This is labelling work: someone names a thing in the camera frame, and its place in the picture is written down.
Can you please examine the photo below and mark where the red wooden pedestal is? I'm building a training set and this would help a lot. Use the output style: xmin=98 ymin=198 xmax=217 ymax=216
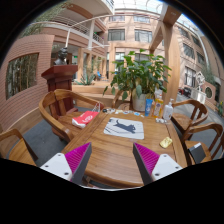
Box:
xmin=41 ymin=64 xmax=78 ymax=115

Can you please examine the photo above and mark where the wooden chair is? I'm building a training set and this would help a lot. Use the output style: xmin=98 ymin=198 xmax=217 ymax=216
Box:
xmin=0 ymin=129 xmax=38 ymax=166
xmin=171 ymin=99 xmax=208 ymax=134
xmin=181 ymin=122 xmax=224 ymax=166

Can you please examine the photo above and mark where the wooden armchair left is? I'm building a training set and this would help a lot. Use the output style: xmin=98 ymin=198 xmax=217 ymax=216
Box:
xmin=39 ymin=89 xmax=105 ymax=142

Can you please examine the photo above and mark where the white sculpture on plinth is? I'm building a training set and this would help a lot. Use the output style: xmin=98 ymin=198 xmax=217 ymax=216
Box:
xmin=191 ymin=71 xmax=206 ymax=104

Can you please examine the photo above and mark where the wooden chair near right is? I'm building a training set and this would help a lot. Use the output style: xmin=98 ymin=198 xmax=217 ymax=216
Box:
xmin=181 ymin=122 xmax=224 ymax=166

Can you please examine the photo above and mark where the grey mouse pad with cat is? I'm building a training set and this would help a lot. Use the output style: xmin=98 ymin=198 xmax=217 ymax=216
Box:
xmin=104 ymin=117 xmax=144 ymax=140

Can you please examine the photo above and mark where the wooden chair near left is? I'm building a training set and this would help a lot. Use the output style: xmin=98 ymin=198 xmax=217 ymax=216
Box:
xmin=0 ymin=129 xmax=38 ymax=166

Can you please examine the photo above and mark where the dark notebook on chair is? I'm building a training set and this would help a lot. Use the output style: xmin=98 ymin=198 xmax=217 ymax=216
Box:
xmin=188 ymin=143 xmax=206 ymax=164

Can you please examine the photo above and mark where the green potted plant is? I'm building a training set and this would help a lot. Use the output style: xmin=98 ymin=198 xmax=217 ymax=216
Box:
xmin=110 ymin=51 xmax=171 ymax=111

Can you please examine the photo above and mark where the yellow orange bottle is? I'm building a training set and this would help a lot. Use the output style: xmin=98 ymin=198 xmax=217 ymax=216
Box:
xmin=153 ymin=95 xmax=163 ymax=118

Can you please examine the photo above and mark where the wooden pillar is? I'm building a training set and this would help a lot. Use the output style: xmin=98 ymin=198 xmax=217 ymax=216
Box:
xmin=149 ymin=3 xmax=181 ymax=104

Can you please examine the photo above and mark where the wooden chair far right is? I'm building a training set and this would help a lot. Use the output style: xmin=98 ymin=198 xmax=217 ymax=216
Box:
xmin=171 ymin=99 xmax=208 ymax=134

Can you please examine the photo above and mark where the white pump sanitizer bottle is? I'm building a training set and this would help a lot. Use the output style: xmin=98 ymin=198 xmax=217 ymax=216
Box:
xmin=163 ymin=99 xmax=173 ymax=120

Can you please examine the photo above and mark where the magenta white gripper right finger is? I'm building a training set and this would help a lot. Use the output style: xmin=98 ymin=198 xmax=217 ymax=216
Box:
xmin=133 ymin=143 xmax=182 ymax=185

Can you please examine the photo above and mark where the blue tube container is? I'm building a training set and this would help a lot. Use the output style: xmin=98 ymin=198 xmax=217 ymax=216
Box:
xmin=145 ymin=99 xmax=153 ymax=116

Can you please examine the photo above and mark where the dark bronze bust statue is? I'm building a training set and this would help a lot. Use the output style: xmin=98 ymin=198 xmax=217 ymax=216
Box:
xmin=54 ymin=47 xmax=67 ymax=65

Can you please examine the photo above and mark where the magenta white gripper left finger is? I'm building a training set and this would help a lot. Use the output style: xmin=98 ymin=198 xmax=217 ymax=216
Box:
xmin=41 ymin=143 xmax=92 ymax=185

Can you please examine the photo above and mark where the red white paper bag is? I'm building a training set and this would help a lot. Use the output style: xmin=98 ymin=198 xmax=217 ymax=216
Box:
xmin=72 ymin=111 xmax=98 ymax=128

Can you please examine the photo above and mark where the yellow computer mouse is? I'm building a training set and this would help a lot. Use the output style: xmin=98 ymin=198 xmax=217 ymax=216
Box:
xmin=160 ymin=137 xmax=172 ymax=148

